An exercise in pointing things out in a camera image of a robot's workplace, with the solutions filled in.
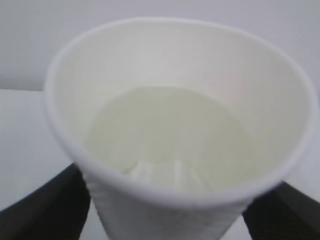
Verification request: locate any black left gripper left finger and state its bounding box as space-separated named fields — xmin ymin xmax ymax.
xmin=0 ymin=164 xmax=91 ymax=240

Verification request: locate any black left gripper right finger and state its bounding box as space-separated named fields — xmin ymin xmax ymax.
xmin=242 ymin=182 xmax=320 ymax=240

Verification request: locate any white paper coffee cup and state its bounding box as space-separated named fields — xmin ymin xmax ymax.
xmin=44 ymin=17 xmax=319 ymax=240

